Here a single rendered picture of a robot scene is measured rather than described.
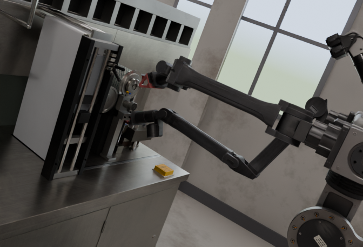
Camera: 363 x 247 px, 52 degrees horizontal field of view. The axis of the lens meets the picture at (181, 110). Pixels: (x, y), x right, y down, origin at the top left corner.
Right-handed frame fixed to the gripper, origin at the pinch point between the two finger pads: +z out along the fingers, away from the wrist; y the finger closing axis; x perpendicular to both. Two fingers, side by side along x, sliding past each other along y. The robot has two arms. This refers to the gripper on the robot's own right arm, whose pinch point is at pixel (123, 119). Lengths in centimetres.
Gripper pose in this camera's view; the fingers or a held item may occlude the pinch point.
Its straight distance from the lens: 183.7
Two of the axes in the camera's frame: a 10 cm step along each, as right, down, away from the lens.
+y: 5.4, 0.0, 8.4
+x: -0.9, -9.9, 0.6
